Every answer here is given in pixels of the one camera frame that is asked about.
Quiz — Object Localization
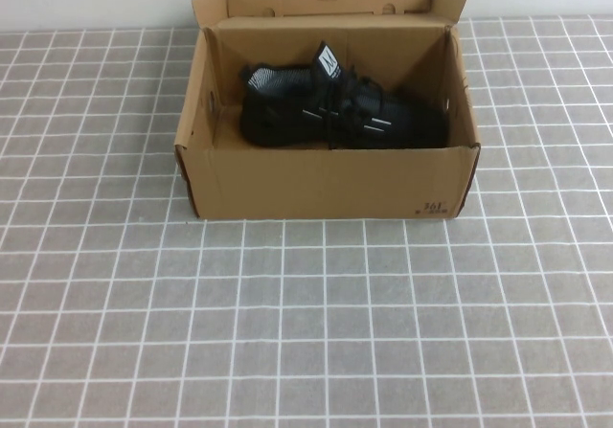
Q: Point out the black knit sneaker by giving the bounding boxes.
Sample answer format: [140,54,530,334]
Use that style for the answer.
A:
[238,39,450,151]

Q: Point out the brown cardboard shoe box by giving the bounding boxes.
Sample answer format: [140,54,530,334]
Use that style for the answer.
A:
[172,0,482,222]

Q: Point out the grey white-checked tablecloth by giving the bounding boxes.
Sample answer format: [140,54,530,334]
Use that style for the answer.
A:
[0,13,613,428]

